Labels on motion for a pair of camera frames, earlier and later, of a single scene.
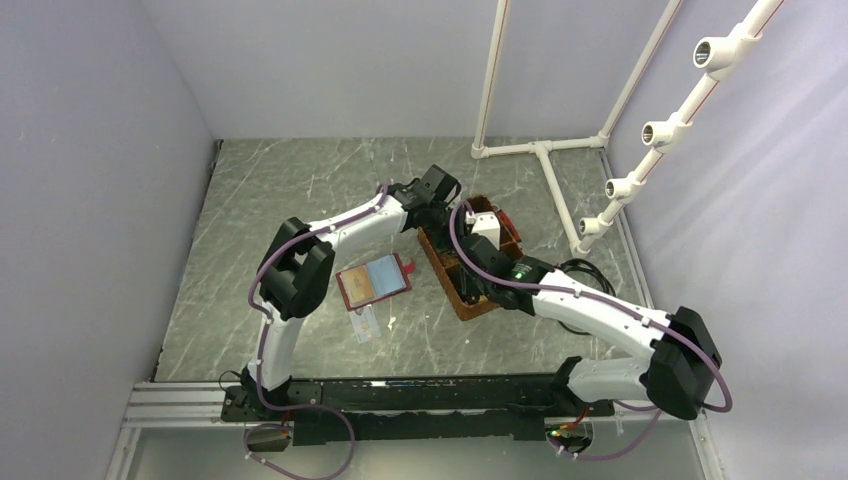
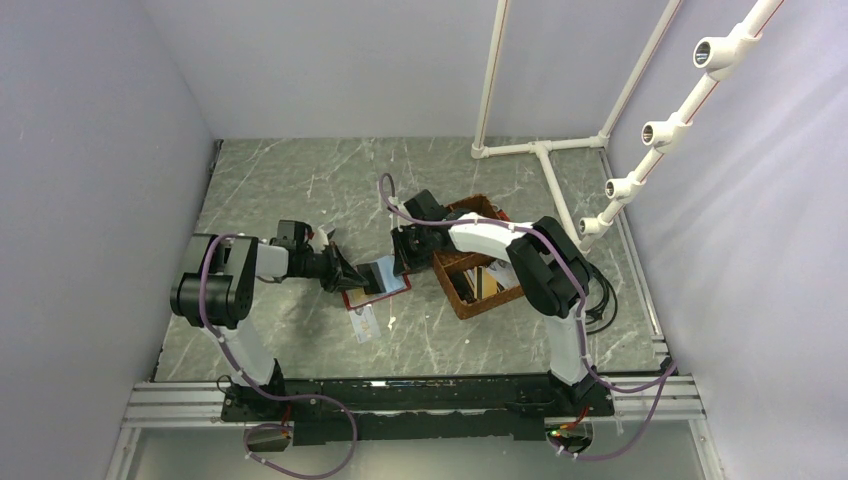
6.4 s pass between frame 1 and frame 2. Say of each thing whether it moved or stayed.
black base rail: stayed
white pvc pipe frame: stayed
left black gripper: moved
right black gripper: moved
